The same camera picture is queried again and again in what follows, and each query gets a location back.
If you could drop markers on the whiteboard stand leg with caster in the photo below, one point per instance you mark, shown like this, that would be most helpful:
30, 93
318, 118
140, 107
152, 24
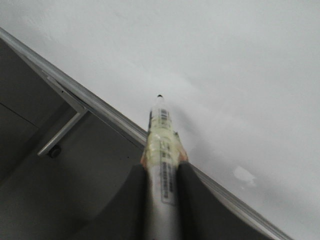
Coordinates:
51, 148

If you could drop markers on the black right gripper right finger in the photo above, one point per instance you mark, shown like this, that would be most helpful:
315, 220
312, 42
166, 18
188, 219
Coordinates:
203, 216

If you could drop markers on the white black-tip whiteboard marker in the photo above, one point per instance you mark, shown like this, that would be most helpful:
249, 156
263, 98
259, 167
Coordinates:
162, 220

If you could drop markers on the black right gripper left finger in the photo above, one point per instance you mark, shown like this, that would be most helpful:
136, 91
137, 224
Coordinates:
123, 217

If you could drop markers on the white whiteboard with frame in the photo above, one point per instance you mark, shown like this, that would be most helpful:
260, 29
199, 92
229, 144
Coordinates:
241, 79

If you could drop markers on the red round magnet taped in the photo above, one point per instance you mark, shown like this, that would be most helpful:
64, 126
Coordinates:
182, 152

